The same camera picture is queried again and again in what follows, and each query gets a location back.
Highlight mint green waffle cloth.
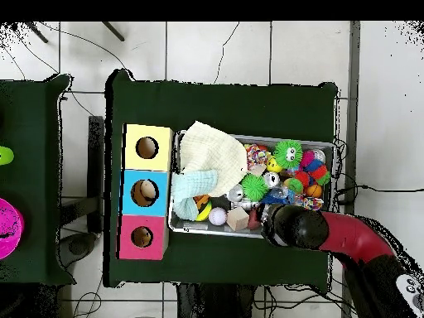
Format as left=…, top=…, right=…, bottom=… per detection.
left=171, top=169, right=219, bottom=222

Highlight wooden box with three holes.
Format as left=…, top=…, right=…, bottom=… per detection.
left=115, top=123, right=176, bottom=261

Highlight shallow metal mesh bin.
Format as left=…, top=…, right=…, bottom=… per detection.
left=168, top=130, right=336, bottom=244

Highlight cream waffle cloth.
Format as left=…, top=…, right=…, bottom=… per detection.
left=178, top=120, right=248, bottom=198

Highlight white baseball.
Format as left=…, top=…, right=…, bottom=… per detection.
left=208, top=207, right=229, bottom=227

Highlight green spiky ball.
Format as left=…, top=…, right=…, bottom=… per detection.
left=240, top=173, right=268, bottom=203

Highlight light wooden block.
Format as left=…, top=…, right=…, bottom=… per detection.
left=226, top=206, right=250, bottom=232

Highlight yellow smiley ball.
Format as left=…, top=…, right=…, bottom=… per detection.
left=266, top=157, right=283, bottom=174

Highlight dark green table cloth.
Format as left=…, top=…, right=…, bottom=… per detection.
left=104, top=68, right=339, bottom=288

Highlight green spiky toy with eyes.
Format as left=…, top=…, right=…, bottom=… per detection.
left=272, top=138, right=304, bottom=169

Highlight small orange basketball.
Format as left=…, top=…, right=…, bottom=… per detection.
left=305, top=184, right=323, bottom=199

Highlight multicolour spiky caterpillar toy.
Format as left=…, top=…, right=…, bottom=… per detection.
left=287, top=149, right=332, bottom=195

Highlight black stand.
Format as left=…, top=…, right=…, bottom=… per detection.
left=58, top=115, right=106, bottom=234

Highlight grey stand foot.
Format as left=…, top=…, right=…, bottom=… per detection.
left=58, top=232, right=98, bottom=268

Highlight grey floor strip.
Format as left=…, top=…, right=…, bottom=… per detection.
left=340, top=21, right=362, bottom=318

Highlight dark tripod leg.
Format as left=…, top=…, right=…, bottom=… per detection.
left=23, top=21, right=50, bottom=44
left=101, top=21, right=126, bottom=42

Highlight green cloth side table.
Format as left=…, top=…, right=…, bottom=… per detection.
left=0, top=73, right=76, bottom=287

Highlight lime green object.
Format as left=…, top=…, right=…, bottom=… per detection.
left=0, top=145, right=15, bottom=166

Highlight pink plate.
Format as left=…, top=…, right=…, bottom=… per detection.
left=0, top=197, right=25, bottom=261

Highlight thin black floor cable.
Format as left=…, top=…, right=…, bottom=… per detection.
left=213, top=21, right=240, bottom=84
left=38, top=21, right=135, bottom=80

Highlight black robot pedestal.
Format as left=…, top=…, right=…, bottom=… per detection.
left=175, top=282, right=254, bottom=318

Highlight tangled black floor cables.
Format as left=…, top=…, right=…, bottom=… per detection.
left=253, top=283, right=360, bottom=318

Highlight thick black floor cable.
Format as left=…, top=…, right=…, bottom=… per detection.
left=334, top=184, right=424, bottom=194

